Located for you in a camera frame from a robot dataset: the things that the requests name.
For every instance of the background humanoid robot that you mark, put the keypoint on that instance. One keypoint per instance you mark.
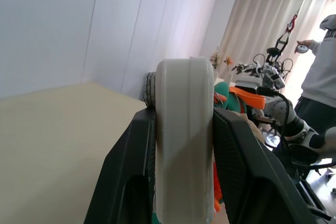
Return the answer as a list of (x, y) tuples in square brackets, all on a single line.
[(262, 73)]

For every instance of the white handheld controller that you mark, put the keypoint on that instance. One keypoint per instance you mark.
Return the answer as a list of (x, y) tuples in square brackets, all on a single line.
[(301, 49)]

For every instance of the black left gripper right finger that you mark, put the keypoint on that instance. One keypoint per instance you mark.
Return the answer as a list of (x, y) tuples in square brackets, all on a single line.
[(249, 171)]

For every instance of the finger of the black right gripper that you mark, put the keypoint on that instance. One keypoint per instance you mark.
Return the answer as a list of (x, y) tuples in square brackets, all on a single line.
[(265, 121)]

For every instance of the black metal frame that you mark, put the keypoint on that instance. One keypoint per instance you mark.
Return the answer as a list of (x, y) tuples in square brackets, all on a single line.
[(313, 200)]

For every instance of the beige curtain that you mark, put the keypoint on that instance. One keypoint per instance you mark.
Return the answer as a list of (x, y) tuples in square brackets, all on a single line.
[(267, 16)]

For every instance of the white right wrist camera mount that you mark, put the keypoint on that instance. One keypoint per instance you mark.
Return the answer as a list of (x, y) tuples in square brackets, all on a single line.
[(273, 138)]

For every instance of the flowers in vase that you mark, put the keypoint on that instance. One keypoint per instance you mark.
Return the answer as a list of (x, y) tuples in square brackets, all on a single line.
[(219, 60)]

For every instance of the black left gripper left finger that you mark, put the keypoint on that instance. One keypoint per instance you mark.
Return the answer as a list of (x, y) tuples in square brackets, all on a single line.
[(123, 161)]

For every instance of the grey ribbed roll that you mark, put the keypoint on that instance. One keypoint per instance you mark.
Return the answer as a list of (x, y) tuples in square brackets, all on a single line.
[(149, 90)]

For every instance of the white box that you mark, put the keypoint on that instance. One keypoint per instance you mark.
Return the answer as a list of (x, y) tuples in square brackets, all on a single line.
[(183, 134)]

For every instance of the person in grey sweatshirt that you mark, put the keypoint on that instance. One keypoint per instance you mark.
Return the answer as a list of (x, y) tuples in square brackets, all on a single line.
[(320, 77)]

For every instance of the person's hand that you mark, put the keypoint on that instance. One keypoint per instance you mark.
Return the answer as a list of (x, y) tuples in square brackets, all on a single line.
[(305, 43)]

